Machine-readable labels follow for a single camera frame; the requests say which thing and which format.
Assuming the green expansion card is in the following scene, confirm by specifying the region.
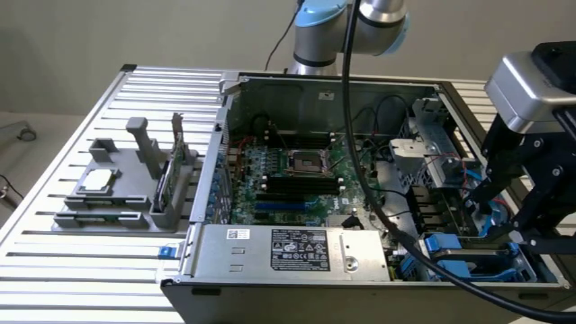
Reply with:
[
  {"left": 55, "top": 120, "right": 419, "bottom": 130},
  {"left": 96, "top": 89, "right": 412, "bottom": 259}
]
[{"left": 153, "top": 160, "right": 176, "bottom": 214}]

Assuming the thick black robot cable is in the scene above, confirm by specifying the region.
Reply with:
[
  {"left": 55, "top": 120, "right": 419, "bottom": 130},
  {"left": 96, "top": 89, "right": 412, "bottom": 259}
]
[{"left": 340, "top": 0, "right": 576, "bottom": 323}]

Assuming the silver CPU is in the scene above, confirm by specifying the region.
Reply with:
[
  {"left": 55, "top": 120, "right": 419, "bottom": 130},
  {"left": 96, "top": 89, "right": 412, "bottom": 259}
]
[{"left": 79, "top": 169, "right": 117, "bottom": 190}]

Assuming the green RAM stick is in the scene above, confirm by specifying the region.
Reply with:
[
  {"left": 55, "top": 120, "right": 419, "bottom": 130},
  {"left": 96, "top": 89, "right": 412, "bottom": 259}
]
[
  {"left": 81, "top": 198, "right": 136, "bottom": 207},
  {"left": 72, "top": 215, "right": 132, "bottom": 225}
]

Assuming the silver power supply unit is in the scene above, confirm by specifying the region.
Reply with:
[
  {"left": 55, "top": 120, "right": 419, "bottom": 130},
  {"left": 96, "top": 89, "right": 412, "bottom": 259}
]
[{"left": 189, "top": 223, "right": 392, "bottom": 283}]

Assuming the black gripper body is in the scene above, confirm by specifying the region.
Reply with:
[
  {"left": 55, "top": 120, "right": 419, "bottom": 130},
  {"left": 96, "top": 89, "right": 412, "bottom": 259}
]
[{"left": 479, "top": 109, "right": 576, "bottom": 190}]

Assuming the blue expansion slot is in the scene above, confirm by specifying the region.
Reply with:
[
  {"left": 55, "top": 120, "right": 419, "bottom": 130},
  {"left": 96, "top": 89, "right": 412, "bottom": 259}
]
[{"left": 253, "top": 201, "right": 307, "bottom": 211}]

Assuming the green graphics card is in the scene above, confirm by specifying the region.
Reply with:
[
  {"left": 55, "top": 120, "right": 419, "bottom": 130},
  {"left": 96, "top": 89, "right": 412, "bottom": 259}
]
[{"left": 171, "top": 112, "right": 189, "bottom": 168}]

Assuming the thin black cable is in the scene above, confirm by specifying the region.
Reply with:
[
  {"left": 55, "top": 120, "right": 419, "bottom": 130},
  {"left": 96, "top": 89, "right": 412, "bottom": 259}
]
[{"left": 264, "top": 0, "right": 303, "bottom": 72}]

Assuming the blue disk caddy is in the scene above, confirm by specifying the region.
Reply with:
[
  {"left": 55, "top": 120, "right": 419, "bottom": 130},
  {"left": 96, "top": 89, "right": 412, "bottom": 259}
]
[{"left": 403, "top": 232, "right": 539, "bottom": 284}]

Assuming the grey parts rack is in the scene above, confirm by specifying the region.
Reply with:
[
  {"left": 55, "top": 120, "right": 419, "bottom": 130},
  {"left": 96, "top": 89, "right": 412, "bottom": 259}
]
[{"left": 52, "top": 116, "right": 200, "bottom": 233}]

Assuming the red wire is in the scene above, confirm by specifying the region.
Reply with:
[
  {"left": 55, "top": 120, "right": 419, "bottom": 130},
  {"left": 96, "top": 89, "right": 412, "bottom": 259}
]
[{"left": 425, "top": 152, "right": 469, "bottom": 186}]

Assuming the silver metal disk bay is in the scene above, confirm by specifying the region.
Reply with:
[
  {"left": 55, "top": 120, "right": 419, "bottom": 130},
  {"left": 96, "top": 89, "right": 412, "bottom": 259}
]
[{"left": 387, "top": 97, "right": 479, "bottom": 190}]

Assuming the open grey PC case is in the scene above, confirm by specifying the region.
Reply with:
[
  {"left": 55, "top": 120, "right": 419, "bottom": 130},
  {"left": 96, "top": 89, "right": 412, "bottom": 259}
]
[{"left": 159, "top": 72, "right": 576, "bottom": 324}]

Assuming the CPU socket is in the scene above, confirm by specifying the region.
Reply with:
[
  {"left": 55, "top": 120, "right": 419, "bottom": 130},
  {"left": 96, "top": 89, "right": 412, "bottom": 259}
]
[{"left": 287, "top": 148, "right": 336, "bottom": 178}]

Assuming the green motherboard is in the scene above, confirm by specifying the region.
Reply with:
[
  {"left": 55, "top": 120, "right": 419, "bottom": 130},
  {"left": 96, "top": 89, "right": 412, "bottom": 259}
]
[{"left": 215, "top": 130, "right": 392, "bottom": 230}]

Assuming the blue wire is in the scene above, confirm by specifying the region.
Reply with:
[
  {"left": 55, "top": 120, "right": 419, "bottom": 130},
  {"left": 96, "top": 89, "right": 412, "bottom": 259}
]
[{"left": 461, "top": 167, "right": 512, "bottom": 239}]

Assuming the black RAM slot bank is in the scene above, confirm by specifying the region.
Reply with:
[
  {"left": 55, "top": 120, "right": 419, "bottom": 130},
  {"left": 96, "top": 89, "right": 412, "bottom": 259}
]
[
  {"left": 263, "top": 174, "right": 345, "bottom": 196},
  {"left": 264, "top": 130, "right": 336, "bottom": 150}
]

